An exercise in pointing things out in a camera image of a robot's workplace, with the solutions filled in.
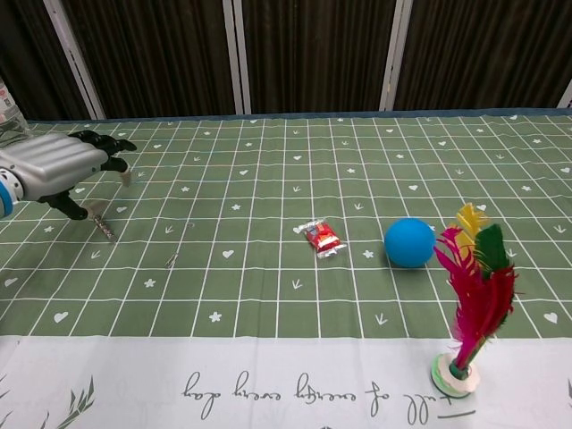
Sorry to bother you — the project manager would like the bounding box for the colourful feather shuttlecock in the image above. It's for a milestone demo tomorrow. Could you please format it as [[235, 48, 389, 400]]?
[[429, 202, 525, 397]]

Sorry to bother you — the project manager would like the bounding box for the red snack packet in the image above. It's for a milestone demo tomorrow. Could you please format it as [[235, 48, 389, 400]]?
[[293, 218, 348, 260]]

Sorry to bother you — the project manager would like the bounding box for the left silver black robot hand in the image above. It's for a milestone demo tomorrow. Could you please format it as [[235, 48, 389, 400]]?
[[0, 130, 139, 222]]

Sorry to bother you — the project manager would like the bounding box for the white partition frame post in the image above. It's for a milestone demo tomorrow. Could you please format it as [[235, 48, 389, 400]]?
[[377, 0, 415, 113], [44, 0, 109, 121], [231, 0, 257, 117], [558, 66, 572, 109]]

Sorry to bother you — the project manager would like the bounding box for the green grid patterned tablecloth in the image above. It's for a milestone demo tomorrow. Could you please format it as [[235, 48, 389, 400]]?
[[0, 114, 572, 429]]

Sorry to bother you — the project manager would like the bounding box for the clear plastic water bottle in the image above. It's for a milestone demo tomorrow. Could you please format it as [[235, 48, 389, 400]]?
[[0, 80, 29, 151]]

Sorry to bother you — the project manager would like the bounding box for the blue ball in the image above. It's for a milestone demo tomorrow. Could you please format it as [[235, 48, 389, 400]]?
[[383, 216, 437, 270]]

